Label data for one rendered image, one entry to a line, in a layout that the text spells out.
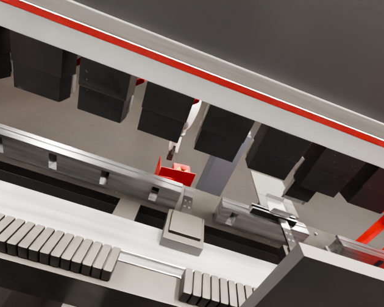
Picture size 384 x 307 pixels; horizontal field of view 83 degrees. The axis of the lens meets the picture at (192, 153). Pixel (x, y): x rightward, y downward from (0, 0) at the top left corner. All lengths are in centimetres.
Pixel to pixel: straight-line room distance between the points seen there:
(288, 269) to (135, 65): 60
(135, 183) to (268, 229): 58
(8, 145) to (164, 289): 77
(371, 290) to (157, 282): 41
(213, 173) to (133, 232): 116
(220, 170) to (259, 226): 83
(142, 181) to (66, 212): 29
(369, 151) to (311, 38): 50
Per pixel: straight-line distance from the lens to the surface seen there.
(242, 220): 96
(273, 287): 36
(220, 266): 70
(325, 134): 80
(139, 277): 60
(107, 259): 56
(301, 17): 50
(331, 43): 53
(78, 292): 63
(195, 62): 45
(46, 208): 72
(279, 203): 107
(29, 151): 101
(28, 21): 82
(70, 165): 95
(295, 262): 32
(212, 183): 180
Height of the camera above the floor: 152
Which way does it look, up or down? 29 degrees down
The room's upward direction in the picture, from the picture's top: 22 degrees clockwise
